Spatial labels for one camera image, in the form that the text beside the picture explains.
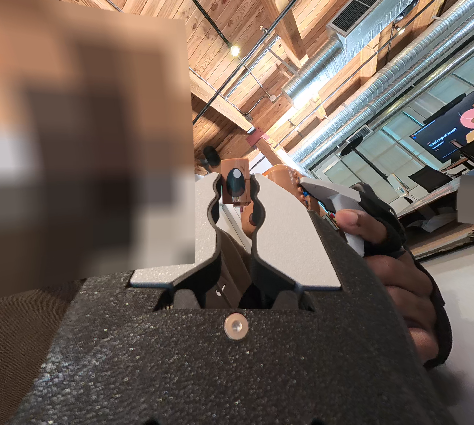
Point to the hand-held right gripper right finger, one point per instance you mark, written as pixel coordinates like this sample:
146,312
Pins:
292,247

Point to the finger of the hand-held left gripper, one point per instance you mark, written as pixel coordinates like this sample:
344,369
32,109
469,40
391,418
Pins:
333,195

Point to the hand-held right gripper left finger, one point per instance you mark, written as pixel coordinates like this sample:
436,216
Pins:
207,247

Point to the brown lego head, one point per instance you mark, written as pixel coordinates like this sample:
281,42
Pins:
281,175

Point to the brown lego eye piece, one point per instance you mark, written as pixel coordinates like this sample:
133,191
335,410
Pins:
235,182

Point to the person's left hand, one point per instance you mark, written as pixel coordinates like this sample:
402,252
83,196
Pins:
403,284

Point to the black steel column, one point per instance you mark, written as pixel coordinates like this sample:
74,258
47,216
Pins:
372,169

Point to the black ribbed ceiling disc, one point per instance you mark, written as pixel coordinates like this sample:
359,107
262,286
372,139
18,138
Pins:
351,145

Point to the black round fixture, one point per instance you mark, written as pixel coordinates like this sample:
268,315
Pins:
211,155

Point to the ceiling spot lamp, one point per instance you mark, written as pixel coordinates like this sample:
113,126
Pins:
235,50

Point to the person's brown zip jacket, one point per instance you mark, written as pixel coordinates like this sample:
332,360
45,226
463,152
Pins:
22,321

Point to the wall display screen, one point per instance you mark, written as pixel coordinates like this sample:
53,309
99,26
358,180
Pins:
444,132

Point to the large silver air duct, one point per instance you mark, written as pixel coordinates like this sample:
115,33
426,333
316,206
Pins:
314,73

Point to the long silver air duct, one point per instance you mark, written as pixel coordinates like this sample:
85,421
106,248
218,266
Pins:
407,64
407,92

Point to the grey duct vent box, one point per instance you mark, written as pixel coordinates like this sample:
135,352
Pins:
364,3

